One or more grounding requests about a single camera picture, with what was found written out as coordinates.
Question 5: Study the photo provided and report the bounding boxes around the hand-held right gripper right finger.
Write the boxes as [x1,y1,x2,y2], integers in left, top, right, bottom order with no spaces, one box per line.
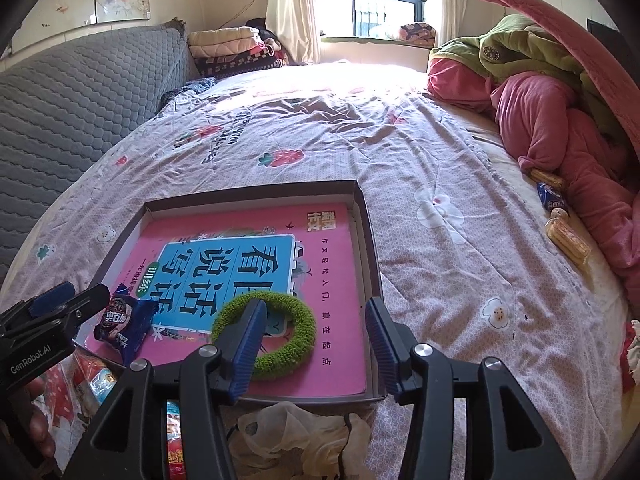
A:
[364,297,576,480]

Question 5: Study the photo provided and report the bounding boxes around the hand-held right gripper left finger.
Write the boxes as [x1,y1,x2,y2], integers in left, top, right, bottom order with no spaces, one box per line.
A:
[62,300,268,480]

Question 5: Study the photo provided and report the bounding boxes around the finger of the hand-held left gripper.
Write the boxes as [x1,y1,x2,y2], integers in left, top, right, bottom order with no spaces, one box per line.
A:
[52,283,112,333]
[0,281,77,329]

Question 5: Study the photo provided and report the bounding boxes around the dark blue cookie packet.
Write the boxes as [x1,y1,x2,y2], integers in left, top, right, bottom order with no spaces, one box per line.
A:
[94,282,161,366]

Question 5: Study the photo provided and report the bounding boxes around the green fuzzy hair ring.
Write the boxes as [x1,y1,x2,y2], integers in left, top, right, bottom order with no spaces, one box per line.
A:
[210,294,317,381]

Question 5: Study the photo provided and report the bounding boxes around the shallow cardboard box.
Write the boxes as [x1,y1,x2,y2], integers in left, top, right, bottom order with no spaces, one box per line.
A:
[72,180,386,407]

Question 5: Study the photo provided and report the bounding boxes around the person's left hand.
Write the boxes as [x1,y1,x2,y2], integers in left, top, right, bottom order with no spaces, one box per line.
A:
[25,377,58,461]

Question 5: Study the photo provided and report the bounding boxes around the pink book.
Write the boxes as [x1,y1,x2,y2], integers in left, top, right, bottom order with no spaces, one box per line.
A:
[87,202,368,396]

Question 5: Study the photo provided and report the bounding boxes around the translucent plastic bag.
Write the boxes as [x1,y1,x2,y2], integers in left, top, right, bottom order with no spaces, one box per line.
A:
[227,400,376,480]

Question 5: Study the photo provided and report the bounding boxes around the red snack packet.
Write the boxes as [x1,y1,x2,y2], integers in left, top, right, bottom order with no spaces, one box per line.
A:
[165,400,188,480]

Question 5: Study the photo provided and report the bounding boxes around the grey quilted headboard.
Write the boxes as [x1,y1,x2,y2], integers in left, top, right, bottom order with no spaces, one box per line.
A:
[0,22,201,286]

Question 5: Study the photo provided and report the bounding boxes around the yellow biscuit packet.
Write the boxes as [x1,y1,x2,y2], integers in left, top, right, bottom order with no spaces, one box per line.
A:
[545,209,593,268]
[530,167,568,191]

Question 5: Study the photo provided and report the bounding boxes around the small blue cookie packet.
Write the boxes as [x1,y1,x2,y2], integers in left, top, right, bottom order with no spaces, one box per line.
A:
[536,182,570,213]

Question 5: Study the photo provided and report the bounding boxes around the dark blue patterned cloth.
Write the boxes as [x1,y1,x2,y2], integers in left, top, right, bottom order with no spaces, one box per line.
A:
[162,77,216,111]

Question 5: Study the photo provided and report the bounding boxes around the floral fabric scrunchie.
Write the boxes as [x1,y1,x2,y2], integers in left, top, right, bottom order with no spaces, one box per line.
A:
[620,320,640,393]

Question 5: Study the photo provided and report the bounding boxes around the pink blanket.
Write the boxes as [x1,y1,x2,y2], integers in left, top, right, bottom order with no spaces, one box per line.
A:
[427,57,640,306]

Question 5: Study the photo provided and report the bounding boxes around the stack of folded blankets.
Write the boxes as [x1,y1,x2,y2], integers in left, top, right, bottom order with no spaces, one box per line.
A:
[187,26,291,81]

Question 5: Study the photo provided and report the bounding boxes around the floral cushion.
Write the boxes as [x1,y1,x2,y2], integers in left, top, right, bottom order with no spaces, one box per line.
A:
[387,21,437,43]

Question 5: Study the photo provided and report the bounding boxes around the green blanket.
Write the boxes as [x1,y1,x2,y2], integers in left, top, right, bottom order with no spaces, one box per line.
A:
[430,14,626,146]

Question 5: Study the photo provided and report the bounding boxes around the cream curtain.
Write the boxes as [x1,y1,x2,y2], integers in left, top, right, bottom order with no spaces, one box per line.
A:
[432,0,463,48]
[265,0,321,66]

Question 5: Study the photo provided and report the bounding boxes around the pink quilted mat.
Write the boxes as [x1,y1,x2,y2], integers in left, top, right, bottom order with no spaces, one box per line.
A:
[477,0,640,156]

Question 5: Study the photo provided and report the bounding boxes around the black television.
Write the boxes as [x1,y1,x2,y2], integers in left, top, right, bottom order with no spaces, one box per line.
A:
[586,19,626,66]

